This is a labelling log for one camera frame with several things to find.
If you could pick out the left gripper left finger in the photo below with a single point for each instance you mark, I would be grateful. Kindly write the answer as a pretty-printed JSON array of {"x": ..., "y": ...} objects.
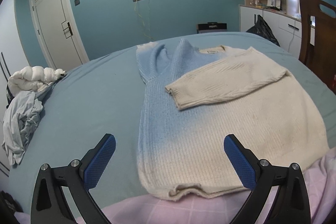
[{"x": 49, "y": 204}]

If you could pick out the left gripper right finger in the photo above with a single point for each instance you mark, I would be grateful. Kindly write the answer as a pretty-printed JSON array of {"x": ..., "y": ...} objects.
[{"x": 291, "y": 203}]

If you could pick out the blue and cream knit sweater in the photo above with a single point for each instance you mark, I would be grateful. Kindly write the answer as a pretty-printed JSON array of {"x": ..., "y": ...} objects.
[{"x": 195, "y": 98}]

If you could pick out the light blue crumpled garment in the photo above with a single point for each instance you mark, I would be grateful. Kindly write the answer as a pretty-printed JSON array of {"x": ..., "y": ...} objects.
[{"x": 21, "y": 119}]

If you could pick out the teal bed sheet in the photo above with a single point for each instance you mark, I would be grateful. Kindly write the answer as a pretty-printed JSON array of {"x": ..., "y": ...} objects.
[{"x": 106, "y": 96}]

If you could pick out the white puffer jacket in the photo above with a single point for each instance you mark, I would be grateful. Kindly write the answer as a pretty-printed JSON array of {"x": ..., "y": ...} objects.
[{"x": 34, "y": 79}]

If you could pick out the brown wooden chair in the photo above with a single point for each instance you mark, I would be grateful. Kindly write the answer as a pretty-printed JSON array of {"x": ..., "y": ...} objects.
[{"x": 318, "y": 40}]

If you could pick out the black garbage bag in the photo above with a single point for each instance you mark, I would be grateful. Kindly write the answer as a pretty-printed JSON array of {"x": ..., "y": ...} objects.
[{"x": 261, "y": 28}]

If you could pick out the white room door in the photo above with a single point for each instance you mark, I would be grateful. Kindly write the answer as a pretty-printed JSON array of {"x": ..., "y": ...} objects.
[{"x": 57, "y": 34}]

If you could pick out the black box on floor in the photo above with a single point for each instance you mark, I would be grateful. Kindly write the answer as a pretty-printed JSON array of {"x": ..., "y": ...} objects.
[{"x": 211, "y": 27}]

